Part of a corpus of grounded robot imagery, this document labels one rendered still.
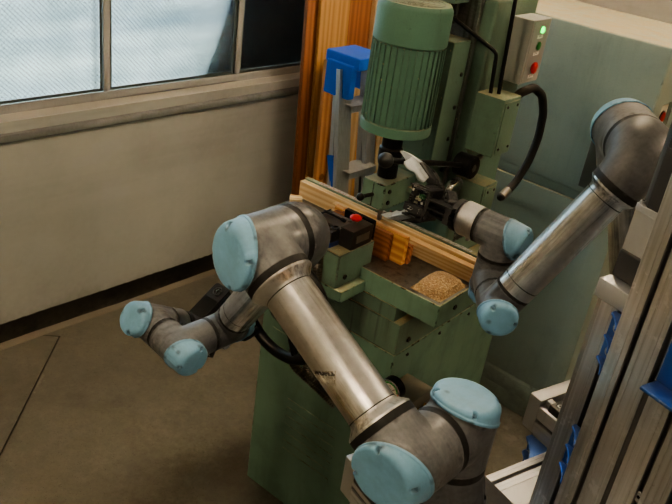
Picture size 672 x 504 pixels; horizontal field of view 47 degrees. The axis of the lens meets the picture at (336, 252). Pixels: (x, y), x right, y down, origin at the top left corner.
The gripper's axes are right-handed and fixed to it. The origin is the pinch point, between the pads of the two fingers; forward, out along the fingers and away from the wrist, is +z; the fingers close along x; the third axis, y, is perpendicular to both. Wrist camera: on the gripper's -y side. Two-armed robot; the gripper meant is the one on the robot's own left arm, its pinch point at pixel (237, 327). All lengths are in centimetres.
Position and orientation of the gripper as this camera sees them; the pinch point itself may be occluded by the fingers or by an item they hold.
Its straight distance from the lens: 190.2
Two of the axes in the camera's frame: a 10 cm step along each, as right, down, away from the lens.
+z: 4.9, 1.9, 8.5
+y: -4.3, 9.0, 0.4
